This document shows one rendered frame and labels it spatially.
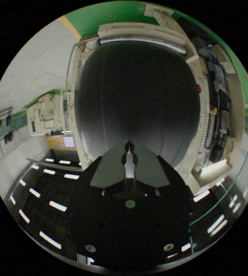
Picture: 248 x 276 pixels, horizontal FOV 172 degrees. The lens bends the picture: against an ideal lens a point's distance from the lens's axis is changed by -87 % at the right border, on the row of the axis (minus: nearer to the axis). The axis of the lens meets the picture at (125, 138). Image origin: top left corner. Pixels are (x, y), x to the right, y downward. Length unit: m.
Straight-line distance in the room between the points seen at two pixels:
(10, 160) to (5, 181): 2.70
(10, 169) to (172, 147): 11.54
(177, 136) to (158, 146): 0.04
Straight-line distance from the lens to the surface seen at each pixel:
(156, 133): 0.15
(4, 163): 11.25
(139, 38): 0.38
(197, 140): 0.51
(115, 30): 0.40
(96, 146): 0.17
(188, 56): 0.44
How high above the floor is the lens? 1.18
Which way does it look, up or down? 20 degrees up
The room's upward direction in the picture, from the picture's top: 179 degrees clockwise
